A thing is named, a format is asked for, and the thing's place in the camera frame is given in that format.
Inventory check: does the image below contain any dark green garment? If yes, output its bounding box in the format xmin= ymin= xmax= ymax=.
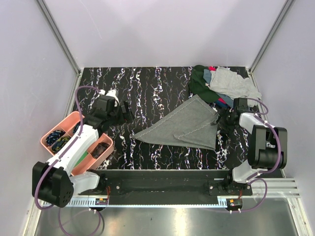
xmin=189 ymin=65 xmax=220 ymax=103

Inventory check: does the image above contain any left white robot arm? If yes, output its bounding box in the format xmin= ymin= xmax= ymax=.
xmin=32 ymin=89 xmax=134 ymax=209

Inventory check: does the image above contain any green rolled cloth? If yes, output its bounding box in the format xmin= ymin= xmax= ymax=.
xmin=75 ymin=151 xmax=89 ymax=166

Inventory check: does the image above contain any blue garment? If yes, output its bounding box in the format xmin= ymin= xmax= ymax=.
xmin=203 ymin=68 xmax=234 ymax=108

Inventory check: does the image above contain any blue patterned rolled sock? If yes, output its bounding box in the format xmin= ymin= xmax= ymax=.
xmin=45 ymin=130 xmax=65 ymax=147

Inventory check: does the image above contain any grey cloth napkin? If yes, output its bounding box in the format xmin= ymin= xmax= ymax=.
xmin=133 ymin=95 xmax=218 ymax=150

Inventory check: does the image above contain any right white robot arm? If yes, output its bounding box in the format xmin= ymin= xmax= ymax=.
xmin=219 ymin=98 xmax=287 ymax=195

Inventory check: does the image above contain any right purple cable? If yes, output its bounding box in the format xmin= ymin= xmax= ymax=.
xmin=230 ymin=97 xmax=283 ymax=212

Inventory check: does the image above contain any pink compartment tray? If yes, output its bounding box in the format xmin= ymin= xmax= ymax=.
xmin=40 ymin=111 xmax=114 ymax=176

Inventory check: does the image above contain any light grey shirt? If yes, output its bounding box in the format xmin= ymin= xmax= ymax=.
xmin=210 ymin=67 xmax=262 ymax=100

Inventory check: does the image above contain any dark brown rolled item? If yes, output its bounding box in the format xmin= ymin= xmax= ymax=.
xmin=92 ymin=142 xmax=109 ymax=159

